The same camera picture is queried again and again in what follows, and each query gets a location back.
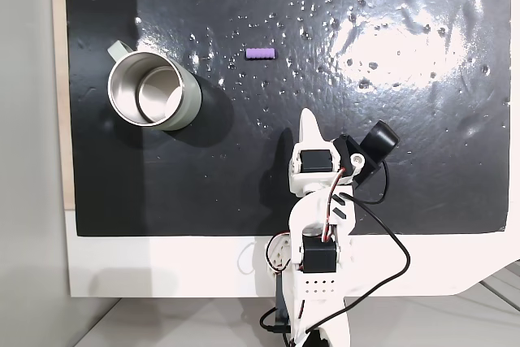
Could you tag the purple ribbed pen grip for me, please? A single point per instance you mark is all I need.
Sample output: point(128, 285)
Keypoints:
point(260, 53)

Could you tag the black plastic table mat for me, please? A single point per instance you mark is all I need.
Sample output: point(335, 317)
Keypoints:
point(203, 184)

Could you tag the steel mug with green outside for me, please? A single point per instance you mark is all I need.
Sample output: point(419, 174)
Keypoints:
point(187, 91)

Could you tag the white board under mat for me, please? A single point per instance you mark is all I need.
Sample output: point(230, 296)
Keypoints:
point(162, 265)

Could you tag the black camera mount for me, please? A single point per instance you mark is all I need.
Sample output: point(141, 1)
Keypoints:
point(367, 170)

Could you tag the black oval camera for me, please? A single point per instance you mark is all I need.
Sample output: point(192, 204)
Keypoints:
point(380, 140)

